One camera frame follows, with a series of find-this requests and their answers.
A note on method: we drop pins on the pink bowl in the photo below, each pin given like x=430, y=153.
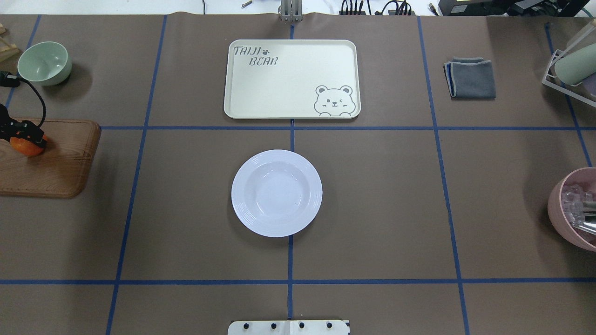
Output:
x=579, y=185

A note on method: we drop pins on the orange fruit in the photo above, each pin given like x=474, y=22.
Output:
x=28, y=153

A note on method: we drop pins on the wooden cutting board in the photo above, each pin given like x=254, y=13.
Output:
x=61, y=171

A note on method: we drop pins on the black power strip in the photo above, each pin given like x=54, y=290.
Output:
x=376, y=8

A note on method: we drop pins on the cream bear tray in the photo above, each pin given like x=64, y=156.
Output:
x=292, y=79

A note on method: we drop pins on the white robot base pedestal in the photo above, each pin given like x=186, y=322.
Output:
x=290, y=327

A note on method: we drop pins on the green cup on rack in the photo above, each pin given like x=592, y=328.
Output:
x=573, y=68

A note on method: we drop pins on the grey folded cloth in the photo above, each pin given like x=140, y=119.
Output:
x=470, y=78

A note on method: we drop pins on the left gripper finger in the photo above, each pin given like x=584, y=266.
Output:
x=26, y=127
x=27, y=144

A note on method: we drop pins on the metal ice scoop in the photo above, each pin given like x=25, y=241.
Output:
x=584, y=216

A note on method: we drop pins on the white plate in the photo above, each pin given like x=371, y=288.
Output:
x=276, y=193

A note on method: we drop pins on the white wire cup rack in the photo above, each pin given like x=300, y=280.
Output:
x=584, y=91

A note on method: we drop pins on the wooden cup rack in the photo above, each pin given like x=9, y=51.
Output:
x=7, y=50

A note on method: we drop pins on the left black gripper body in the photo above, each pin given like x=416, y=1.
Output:
x=22, y=130

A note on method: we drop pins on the green bowl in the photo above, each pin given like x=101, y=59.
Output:
x=46, y=64

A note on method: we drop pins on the aluminium frame post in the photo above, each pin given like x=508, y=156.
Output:
x=291, y=11

